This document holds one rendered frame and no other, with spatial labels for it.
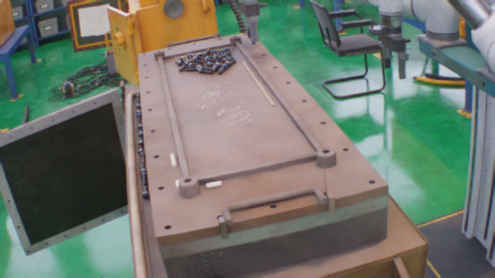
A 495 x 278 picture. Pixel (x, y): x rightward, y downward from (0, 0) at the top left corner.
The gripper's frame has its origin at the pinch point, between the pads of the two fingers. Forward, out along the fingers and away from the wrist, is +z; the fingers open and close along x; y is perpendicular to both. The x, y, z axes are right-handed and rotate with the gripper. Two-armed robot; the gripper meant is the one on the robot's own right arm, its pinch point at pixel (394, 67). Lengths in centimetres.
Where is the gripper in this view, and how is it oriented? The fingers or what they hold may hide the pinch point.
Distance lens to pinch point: 210.0
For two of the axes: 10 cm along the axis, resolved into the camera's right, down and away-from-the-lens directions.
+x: -2.2, -3.9, 9.0
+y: 9.7, -2.0, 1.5
